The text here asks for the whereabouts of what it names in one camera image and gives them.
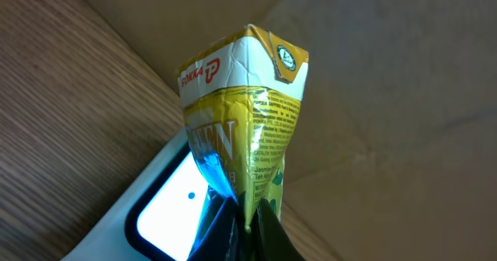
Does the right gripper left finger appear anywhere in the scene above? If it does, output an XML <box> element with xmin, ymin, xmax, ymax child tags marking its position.
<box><xmin>187</xmin><ymin>194</ymin><xmax>242</xmax><ymax>261</ymax></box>

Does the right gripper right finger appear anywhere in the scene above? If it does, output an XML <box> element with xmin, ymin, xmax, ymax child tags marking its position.
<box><xmin>252</xmin><ymin>199</ymin><xmax>304</xmax><ymax>261</ymax></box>

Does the green tea carton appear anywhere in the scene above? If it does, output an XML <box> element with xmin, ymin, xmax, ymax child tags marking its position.
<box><xmin>176</xmin><ymin>24</ymin><xmax>309</xmax><ymax>232</ymax></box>

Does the white barcode scanner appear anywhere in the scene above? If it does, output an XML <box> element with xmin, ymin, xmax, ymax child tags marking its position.
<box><xmin>60</xmin><ymin>127</ymin><xmax>218</xmax><ymax>261</ymax></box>

